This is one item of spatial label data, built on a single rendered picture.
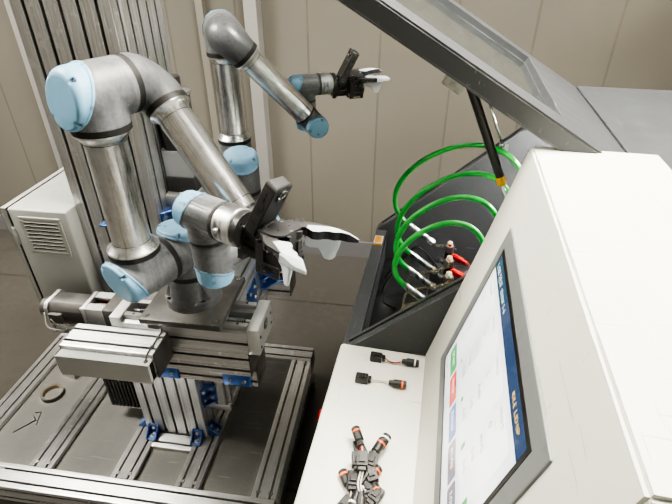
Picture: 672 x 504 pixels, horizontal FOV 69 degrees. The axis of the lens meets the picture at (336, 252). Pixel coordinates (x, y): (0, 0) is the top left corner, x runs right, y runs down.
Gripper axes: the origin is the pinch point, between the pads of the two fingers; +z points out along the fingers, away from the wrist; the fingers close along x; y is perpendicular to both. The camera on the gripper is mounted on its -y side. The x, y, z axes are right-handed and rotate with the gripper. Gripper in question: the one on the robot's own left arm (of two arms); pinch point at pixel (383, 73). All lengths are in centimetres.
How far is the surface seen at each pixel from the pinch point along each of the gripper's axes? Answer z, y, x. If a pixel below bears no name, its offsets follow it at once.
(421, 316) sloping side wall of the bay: -25, 23, 95
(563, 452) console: -43, -21, 149
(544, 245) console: -27, -23, 123
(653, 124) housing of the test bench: 35, -16, 84
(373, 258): -18, 44, 49
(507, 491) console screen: -45, -10, 148
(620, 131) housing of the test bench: 23, -16, 86
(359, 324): -34, 40, 79
